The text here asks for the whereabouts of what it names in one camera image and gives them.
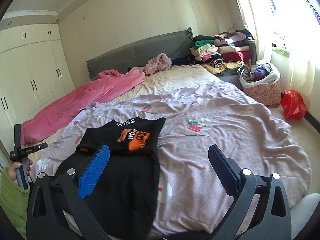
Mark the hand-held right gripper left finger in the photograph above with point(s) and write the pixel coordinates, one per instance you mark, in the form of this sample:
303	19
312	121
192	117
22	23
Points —
95	170

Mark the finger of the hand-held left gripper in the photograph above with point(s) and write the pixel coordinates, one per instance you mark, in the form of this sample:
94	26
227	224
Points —
41	146

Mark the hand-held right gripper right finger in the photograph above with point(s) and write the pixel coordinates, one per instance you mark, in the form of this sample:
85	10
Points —
225	167

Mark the black sweater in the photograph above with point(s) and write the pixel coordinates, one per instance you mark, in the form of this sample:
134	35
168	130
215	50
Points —
125	192

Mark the floral basket of clothes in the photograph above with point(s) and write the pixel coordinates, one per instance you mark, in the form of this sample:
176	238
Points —
262	92

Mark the pile of folded clothes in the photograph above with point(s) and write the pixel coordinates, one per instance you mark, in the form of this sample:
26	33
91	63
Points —
225	55

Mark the dark navy clothes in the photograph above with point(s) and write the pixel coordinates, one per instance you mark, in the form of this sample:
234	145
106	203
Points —
182	61

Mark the person's left hand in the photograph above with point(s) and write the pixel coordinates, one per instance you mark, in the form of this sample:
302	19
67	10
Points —
12	172

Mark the pale pink printed blanket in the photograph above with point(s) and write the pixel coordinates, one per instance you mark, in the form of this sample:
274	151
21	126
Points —
225	142

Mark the pink quilt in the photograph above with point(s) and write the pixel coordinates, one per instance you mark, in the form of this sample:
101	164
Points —
75	100

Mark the white wardrobe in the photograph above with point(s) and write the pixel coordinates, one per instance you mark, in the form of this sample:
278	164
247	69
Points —
32	67

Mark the white mattress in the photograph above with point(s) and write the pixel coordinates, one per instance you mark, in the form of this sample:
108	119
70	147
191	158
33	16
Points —
300	205

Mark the red plastic bag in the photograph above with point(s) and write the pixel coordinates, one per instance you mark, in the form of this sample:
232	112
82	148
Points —
292	105

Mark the grey padded headboard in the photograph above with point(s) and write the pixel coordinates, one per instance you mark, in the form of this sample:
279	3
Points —
120	57

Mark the cream curtain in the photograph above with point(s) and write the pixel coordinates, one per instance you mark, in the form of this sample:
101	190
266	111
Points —
300	80

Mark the fluffy pink garment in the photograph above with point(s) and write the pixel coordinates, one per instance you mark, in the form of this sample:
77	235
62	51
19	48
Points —
160	63

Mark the green cloth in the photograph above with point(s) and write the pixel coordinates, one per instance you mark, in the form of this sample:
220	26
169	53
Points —
281	51

